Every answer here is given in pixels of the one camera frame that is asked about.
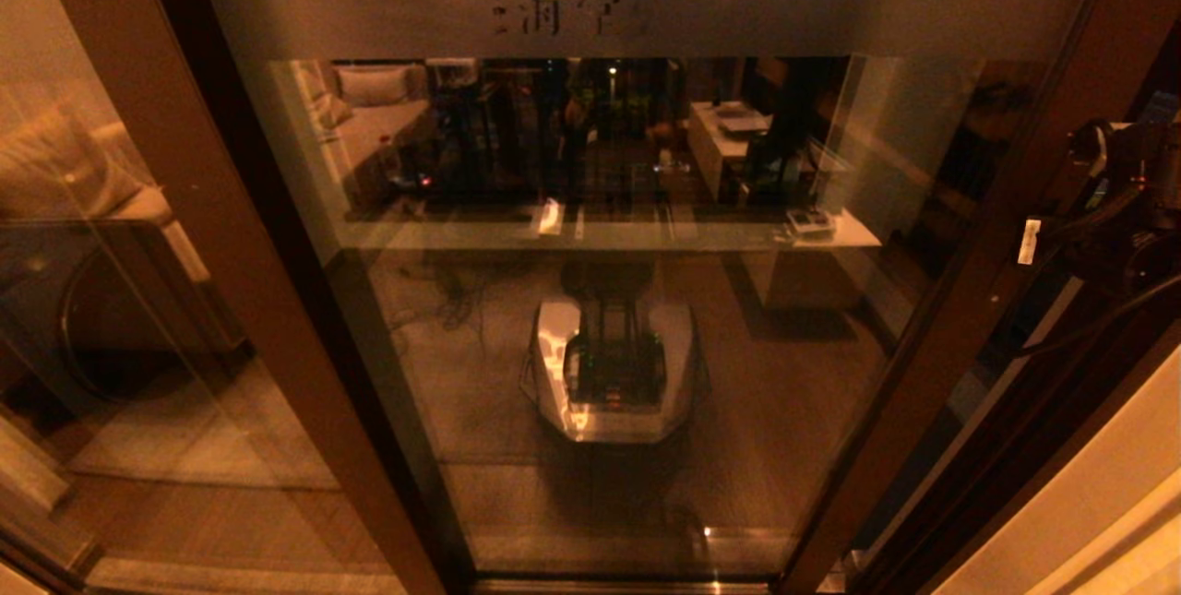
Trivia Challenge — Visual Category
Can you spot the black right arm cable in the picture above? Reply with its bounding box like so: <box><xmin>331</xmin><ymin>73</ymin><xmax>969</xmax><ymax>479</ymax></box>
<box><xmin>1015</xmin><ymin>272</ymin><xmax>1181</xmax><ymax>361</ymax></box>

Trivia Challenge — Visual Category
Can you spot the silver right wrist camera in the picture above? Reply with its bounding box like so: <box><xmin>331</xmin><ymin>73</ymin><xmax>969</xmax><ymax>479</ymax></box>
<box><xmin>1068</xmin><ymin>120</ymin><xmax>1131</xmax><ymax>181</ymax></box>

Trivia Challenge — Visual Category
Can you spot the fixed glass door brown frame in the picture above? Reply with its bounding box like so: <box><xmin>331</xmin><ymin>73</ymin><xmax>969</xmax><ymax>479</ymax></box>
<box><xmin>0</xmin><ymin>0</ymin><xmax>453</xmax><ymax>595</ymax></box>

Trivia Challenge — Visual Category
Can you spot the front-load washing machine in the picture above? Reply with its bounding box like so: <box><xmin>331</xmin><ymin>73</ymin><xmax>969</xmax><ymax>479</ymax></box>
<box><xmin>0</xmin><ymin>217</ymin><xmax>241</xmax><ymax>411</ymax></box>

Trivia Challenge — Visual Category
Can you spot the dark brown door jamb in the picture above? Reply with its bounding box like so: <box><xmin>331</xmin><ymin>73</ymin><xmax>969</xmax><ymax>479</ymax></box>
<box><xmin>844</xmin><ymin>291</ymin><xmax>1181</xmax><ymax>595</ymax></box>

